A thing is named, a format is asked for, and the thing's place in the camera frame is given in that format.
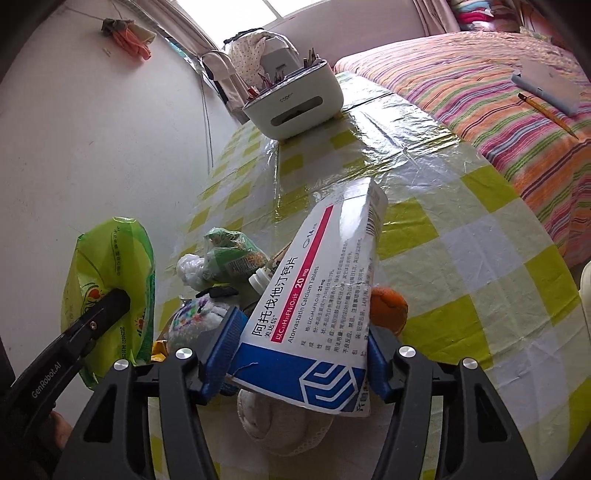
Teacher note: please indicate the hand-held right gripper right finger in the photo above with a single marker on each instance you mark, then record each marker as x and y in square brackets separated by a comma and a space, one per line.
[378, 364]

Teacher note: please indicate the white desk organizer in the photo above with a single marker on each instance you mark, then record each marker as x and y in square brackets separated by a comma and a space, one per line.
[295, 101]

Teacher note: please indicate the green wrapper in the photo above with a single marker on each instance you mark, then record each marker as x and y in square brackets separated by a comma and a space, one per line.
[231, 258]

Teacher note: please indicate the multicoloured white cloth ball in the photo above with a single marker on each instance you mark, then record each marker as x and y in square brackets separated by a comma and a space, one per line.
[194, 323]

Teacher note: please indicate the white towel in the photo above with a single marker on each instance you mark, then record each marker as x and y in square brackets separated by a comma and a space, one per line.
[277, 429]

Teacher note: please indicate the stack of folded blankets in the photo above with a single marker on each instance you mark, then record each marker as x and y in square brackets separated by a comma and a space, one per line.
[485, 16]

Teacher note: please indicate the green snack bag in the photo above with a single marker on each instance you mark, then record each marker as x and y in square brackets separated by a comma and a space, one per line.
[115, 258]

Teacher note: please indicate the striped bed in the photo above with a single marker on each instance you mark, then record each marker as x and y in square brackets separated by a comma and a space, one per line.
[461, 92]

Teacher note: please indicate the thin metal rod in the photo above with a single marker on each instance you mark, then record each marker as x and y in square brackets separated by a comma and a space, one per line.
[205, 115]

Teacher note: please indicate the chair with clothes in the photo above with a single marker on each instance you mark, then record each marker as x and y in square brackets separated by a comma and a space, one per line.
[247, 50]

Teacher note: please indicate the person's left hand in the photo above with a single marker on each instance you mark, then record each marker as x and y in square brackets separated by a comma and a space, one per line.
[60, 429]

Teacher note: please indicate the small white bottle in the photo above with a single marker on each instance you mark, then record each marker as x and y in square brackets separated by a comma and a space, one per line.
[259, 281]

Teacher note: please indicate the blue pencil case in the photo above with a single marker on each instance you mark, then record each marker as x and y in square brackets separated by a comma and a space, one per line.
[549, 83]

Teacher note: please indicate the orange gloves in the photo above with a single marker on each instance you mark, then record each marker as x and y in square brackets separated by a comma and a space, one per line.
[131, 39]

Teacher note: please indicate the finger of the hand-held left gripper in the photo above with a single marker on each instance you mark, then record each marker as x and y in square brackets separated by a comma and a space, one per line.
[101, 314]

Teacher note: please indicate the yellow wrapper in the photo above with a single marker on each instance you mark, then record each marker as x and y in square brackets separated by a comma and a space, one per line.
[159, 350]

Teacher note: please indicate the white and blue medicine box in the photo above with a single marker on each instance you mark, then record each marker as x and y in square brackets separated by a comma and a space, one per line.
[300, 323]

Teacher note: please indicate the bunch of pens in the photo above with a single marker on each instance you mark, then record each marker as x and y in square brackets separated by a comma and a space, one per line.
[277, 76]

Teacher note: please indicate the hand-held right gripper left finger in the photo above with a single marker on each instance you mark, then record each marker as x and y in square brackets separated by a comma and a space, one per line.
[226, 350]

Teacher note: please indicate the orange fruit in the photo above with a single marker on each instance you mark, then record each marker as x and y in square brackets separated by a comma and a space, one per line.
[392, 307]

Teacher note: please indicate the white chair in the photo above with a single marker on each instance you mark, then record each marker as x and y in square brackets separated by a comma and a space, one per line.
[221, 78]

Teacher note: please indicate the yellow pencil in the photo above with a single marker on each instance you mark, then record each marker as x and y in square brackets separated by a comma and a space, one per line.
[540, 108]

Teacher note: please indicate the white plastic bin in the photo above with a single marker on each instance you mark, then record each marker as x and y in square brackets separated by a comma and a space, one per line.
[586, 286]

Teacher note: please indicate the pink curtain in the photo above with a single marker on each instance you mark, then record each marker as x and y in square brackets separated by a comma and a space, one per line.
[434, 14]

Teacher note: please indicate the checkered plastic tablecloth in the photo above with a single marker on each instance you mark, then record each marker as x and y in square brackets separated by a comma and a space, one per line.
[461, 258]

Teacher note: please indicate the crumpled white plastic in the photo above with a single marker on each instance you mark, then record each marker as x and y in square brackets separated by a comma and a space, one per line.
[191, 270]

